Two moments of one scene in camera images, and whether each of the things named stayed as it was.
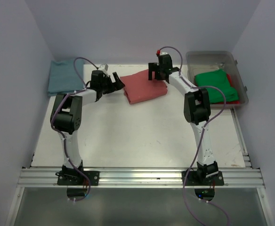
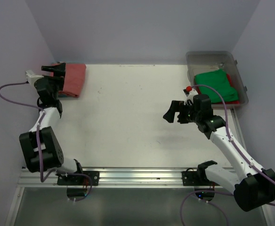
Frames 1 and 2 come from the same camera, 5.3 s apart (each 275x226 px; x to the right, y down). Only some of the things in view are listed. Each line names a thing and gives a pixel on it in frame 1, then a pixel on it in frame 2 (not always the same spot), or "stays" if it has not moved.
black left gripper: [112, 84] -> [60, 76]
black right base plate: [196, 178] stays
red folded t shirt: [230, 80] stays
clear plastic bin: [218, 72] stays
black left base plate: [74, 178] stays
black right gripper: [157, 71] -> [180, 112]
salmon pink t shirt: [138, 87] -> [74, 79]
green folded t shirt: [217, 78] stays
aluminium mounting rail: [46, 177] stays
